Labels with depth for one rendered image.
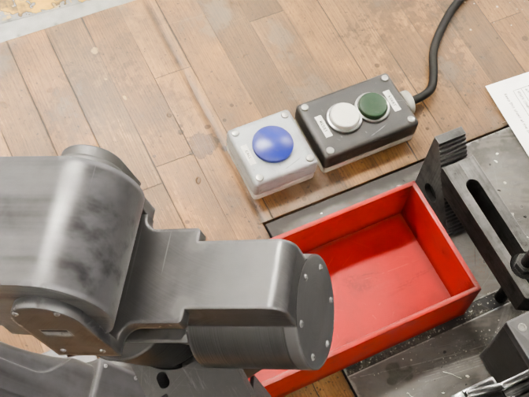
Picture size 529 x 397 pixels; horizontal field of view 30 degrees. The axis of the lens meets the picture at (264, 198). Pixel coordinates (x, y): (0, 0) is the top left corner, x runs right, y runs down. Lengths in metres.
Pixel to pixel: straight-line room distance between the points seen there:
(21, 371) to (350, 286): 0.35
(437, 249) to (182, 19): 0.37
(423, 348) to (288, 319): 0.47
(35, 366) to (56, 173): 0.26
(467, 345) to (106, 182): 0.54
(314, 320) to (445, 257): 0.44
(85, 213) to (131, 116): 0.56
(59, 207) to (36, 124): 0.56
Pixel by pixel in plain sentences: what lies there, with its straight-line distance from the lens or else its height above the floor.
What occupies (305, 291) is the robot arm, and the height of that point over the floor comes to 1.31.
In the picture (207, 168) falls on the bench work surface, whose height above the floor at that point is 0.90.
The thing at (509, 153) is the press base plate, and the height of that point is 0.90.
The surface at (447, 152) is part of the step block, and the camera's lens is 0.92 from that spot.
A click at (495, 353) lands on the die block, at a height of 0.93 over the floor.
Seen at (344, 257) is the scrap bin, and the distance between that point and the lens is 0.93.
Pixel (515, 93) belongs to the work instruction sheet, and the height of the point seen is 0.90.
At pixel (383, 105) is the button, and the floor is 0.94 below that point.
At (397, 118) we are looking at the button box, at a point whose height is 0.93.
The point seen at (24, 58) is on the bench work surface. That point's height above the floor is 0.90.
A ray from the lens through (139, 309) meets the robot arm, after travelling 0.47.
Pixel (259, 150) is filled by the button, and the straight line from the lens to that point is 0.94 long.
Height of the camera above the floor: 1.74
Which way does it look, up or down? 61 degrees down
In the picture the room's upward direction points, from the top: 10 degrees clockwise
